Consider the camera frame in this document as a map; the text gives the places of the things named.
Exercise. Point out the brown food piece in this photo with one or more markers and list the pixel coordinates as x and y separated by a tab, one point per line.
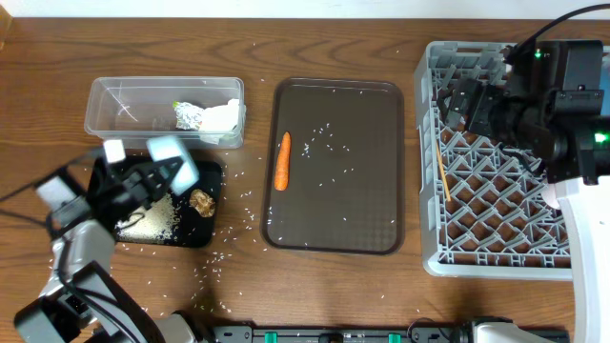
203	203

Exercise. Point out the black plastic tray bin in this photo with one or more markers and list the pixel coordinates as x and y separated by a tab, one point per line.
194	231

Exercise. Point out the light blue cup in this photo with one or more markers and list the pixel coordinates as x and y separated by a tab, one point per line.
605	81

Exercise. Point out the light blue rice bowl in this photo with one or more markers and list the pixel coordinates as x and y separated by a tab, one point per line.
171	151

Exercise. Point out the yellow green snack wrapper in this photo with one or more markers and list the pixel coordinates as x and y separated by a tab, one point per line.
188	116

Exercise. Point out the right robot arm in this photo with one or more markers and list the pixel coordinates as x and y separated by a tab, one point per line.
551	105

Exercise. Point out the clear plastic bin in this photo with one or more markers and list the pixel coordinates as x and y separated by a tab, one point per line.
138	108

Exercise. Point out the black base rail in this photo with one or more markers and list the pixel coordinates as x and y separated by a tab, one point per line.
333	335

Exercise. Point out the orange carrot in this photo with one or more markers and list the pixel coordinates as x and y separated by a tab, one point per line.
282	166

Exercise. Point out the grey dishwasher rack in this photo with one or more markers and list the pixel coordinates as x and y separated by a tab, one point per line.
497	224

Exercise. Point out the white napkin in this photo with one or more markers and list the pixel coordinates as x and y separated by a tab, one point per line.
219	121

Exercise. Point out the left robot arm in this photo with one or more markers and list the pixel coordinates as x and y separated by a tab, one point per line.
81	290

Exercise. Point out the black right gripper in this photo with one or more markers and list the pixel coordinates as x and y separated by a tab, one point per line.
488	97

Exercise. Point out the pile of white rice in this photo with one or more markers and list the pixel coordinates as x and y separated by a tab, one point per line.
155	225

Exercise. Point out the pink cup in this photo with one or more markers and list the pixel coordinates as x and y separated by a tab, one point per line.
549	195

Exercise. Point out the brown serving tray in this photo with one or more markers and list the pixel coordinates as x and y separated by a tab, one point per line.
346	184

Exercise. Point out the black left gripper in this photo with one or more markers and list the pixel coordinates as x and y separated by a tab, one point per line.
140	189

